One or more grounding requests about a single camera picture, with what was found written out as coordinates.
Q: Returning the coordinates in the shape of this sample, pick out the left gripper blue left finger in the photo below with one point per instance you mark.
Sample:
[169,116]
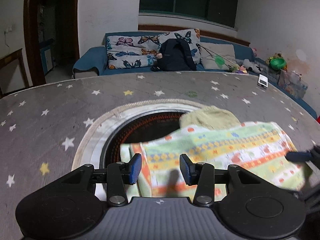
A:
[120,174]

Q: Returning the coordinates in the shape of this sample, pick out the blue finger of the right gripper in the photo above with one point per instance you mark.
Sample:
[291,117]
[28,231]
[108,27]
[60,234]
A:
[311,155]

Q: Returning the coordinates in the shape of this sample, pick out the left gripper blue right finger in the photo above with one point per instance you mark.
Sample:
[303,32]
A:
[203,176]

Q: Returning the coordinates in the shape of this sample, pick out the colourful patterned child's garment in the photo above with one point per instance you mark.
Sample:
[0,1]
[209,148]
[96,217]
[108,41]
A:
[217,137]

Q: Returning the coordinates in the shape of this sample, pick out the round recessed table burner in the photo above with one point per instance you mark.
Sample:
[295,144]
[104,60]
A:
[133,122]

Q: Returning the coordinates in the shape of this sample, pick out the clear plastic storage box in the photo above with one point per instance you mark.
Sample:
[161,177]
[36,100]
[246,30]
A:
[292,82]

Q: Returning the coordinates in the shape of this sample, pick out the small white box device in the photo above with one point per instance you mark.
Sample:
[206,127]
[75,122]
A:
[263,81]

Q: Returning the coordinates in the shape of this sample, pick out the grey star pattern table mat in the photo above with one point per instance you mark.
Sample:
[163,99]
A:
[42,127]

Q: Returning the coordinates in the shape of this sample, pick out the green toy bowl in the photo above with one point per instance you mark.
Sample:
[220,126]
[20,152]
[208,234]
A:
[278,63]

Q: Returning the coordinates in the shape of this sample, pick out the plush toy on sofa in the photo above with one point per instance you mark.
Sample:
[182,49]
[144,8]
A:
[251,67]

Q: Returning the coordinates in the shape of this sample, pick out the beige sofa cushion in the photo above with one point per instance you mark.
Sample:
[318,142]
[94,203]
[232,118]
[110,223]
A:
[218,56]

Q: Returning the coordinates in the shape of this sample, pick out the dark navy backpack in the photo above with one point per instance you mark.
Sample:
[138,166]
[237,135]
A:
[174,56]

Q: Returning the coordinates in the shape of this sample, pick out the blue sofa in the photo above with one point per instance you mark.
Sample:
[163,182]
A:
[95,60]

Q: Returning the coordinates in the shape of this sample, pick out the butterfly print pillow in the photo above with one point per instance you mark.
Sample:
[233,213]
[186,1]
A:
[126,52]

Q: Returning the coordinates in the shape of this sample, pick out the brown wooden side table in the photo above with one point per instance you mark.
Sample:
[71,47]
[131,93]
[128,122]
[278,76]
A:
[13,74]

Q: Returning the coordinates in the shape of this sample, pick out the dark wooden doorway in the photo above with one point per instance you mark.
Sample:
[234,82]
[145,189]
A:
[53,25]

